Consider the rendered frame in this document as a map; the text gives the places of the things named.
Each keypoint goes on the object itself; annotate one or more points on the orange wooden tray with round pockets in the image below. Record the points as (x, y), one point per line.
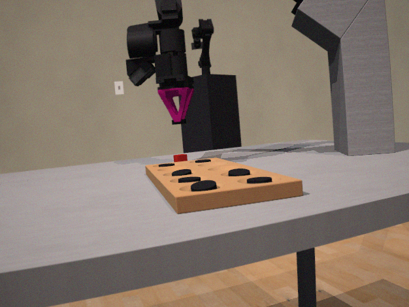
(231, 190)

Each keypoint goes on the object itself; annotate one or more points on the red block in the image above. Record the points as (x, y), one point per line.
(181, 157)

